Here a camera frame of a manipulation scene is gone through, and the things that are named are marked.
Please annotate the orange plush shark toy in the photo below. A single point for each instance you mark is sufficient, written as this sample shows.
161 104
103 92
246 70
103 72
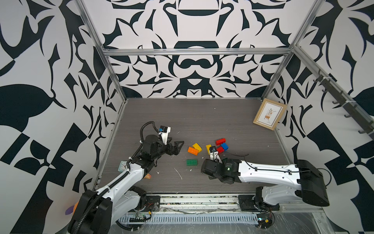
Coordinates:
71 209

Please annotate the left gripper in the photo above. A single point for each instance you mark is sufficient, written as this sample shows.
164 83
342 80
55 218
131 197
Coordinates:
175 149

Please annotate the red flat lego brick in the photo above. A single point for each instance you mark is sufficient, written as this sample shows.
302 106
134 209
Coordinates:
220 141

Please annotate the yellow curved lego brick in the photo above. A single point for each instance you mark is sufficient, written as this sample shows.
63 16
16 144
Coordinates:
197 147
208 148

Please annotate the dark green long lego brick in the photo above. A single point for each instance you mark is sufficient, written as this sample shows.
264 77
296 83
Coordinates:
191 162

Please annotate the wooden picture frame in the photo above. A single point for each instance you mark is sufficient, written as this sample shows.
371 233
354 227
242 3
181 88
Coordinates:
269 114

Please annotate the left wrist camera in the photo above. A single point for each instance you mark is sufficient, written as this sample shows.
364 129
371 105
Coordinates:
163 133

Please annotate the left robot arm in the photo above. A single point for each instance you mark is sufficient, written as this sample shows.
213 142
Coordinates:
98 210

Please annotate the orange long lego brick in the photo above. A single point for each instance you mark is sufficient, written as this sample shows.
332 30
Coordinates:
193 151

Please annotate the blue square lego brick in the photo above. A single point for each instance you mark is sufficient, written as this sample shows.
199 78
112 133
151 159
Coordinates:
224 146

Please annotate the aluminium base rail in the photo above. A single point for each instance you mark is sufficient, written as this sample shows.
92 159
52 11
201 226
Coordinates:
197 203

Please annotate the small ice cream toy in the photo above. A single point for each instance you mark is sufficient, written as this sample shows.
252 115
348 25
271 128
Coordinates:
148 176

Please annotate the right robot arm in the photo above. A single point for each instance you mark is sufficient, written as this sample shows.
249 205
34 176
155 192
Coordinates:
281 183

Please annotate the white cable duct strip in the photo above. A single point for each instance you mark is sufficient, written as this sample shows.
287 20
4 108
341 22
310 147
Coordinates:
223 218

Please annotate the wall hook rack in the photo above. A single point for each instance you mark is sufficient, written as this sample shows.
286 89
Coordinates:
343 99

